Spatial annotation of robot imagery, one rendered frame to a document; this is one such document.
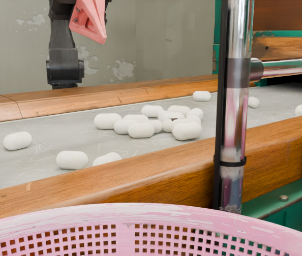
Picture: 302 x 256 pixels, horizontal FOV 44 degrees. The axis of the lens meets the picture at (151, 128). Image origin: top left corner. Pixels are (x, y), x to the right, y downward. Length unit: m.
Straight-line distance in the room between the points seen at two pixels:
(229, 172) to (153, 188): 0.06
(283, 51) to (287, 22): 0.09
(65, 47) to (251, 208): 0.67
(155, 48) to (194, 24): 0.45
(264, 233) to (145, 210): 0.07
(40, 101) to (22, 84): 1.95
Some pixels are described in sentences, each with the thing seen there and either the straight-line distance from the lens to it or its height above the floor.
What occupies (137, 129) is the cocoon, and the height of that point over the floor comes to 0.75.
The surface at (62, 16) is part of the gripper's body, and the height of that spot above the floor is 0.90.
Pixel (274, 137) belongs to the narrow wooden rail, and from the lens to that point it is 0.40.
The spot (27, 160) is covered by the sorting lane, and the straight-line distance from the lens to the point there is 0.41.
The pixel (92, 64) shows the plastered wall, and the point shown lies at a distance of 2.75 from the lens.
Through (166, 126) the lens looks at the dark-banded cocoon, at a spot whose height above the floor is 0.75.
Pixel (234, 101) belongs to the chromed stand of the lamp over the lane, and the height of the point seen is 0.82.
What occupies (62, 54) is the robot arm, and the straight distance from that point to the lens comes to 0.91.
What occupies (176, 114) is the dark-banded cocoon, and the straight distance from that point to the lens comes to 0.51.
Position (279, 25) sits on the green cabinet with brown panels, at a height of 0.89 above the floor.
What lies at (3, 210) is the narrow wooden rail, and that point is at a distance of 0.25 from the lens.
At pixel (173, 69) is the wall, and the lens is 2.55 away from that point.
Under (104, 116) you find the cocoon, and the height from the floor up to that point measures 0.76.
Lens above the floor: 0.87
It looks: 14 degrees down
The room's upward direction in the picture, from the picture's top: straight up
